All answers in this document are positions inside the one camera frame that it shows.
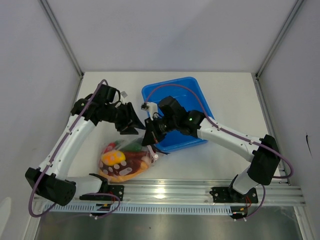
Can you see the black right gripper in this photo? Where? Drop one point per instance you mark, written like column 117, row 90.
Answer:
column 152, row 136

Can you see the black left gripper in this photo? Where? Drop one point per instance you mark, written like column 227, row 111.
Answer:
column 130, row 121

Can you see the green cucumber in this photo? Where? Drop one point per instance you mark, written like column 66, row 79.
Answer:
column 133, row 147

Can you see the clear pink-dotted zip bag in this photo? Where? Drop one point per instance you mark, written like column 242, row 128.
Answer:
column 138, row 139

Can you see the yellow mango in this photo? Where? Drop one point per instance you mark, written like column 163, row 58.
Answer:
column 113, row 157

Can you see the grey fish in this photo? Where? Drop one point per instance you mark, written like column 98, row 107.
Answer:
column 156, row 150

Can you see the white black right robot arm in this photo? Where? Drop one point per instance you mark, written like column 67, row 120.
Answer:
column 262, row 153

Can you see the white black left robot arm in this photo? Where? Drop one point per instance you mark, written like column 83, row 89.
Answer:
column 50, row 179

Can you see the blue plastic bin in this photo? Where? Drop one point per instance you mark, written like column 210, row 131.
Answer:
column 187, row 92

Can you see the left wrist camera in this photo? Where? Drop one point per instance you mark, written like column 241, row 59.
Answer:
column 122, row 96

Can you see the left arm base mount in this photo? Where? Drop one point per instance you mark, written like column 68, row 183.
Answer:
column 106, row 193

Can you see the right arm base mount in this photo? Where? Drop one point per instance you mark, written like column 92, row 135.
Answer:
column 222, row 194

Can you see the white slotted cable duct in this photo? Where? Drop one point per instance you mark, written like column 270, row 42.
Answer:
column 130, row 208

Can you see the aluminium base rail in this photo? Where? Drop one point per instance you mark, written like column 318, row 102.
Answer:
column 199, row 192

